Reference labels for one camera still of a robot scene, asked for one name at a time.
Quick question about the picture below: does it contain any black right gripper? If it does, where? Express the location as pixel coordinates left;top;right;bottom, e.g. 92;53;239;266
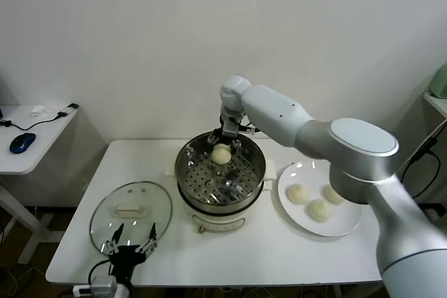
207;126;246;166

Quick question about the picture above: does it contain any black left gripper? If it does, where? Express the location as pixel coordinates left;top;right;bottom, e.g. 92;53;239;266
100;223;159;287

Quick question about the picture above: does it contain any white steamed baozi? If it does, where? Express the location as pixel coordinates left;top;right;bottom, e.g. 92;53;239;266
211;143;232;165
286;183;311;205
323;186;346;205
306;199;332;223

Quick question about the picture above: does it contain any glass pot lid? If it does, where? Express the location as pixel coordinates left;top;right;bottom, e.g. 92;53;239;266
89;181;174;255

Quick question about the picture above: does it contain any steel steamer basket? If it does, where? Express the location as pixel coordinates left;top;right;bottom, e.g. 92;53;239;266
164;131;277;216

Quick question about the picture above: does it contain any white electric cooker base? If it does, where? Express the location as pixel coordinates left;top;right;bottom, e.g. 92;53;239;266
166;172;275;235

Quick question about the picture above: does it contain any white round plate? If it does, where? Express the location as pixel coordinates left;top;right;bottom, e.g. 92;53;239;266
277;161;364;238

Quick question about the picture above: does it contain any white side desk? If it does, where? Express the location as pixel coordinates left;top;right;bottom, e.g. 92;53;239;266
0;104;80;266

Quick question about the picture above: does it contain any blue computer mouse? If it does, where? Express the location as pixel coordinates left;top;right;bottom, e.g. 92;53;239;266
9;133;38;155

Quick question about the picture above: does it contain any black white usb adapter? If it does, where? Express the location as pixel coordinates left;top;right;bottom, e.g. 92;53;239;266
57;103;80;119

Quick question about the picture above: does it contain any white side table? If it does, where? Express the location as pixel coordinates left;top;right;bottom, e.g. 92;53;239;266
420;90;447;121

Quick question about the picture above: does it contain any pale green appliance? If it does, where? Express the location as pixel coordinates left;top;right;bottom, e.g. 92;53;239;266
427;66;447;100

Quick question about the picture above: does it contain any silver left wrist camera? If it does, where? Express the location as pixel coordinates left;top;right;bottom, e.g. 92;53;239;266
90;275;118;290

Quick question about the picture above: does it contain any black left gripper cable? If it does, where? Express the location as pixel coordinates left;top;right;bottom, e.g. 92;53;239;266
87;260;112;283

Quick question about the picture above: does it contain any thin black desk cable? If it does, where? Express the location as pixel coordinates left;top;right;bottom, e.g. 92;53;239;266
0;112;62;132

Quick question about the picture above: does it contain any black power cable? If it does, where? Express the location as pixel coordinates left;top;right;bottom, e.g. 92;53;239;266
397;137;443;204

